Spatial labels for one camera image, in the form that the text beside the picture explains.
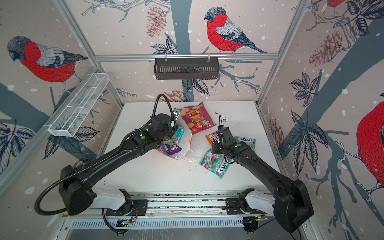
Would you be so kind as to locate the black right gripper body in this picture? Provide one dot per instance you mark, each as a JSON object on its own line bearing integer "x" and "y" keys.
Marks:
{"x": 219, "y": 148}

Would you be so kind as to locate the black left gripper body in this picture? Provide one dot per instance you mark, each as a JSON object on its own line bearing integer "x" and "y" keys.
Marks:
{"x": 170, "y": 132}

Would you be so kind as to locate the red paper gift bag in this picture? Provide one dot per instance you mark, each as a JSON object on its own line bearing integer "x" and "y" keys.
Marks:
{"x": 187, "y": 154}

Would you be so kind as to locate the purple Fox's berries bag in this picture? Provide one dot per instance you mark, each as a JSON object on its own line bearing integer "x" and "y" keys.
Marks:
{"x": 172, "y": 149}

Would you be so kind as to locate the orange Fox's candy bag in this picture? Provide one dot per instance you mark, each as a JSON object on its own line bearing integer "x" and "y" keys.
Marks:
{"x": 213, "y": 137}

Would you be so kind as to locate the pink Lay's chips bag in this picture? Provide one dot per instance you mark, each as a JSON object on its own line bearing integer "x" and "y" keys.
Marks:
{"x": 197, "y": 118}

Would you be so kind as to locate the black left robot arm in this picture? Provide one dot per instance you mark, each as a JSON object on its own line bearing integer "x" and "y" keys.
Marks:
{"x": 78, "y": 190}

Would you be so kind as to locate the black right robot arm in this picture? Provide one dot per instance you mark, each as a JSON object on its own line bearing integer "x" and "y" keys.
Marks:
{"x": 290, "y": 202}

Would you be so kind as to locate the green snack packet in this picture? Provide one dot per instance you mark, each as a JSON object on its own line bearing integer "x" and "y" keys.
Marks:
{"x": 176, "y": 138}

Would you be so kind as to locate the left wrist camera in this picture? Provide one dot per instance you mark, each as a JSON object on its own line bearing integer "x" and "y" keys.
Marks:
{"x": 176, "y": 113}

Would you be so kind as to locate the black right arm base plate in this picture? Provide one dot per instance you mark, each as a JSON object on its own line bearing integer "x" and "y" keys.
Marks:
{"x": 233, "y": 207}

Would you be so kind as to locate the black wall basket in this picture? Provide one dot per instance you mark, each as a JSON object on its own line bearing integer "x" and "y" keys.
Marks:
{"x": 187, "y": 69}

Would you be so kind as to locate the aluminium mounting rail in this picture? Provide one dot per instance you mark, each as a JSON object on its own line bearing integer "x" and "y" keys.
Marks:
{"x": 204, "y": 204}

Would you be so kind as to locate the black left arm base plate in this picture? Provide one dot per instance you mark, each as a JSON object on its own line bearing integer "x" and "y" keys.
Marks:
{"x": 130, "y": 208}

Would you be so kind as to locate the aluminium frame crossbar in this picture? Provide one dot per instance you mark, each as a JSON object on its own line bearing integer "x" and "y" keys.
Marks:
{"x": 149, "y": 58}

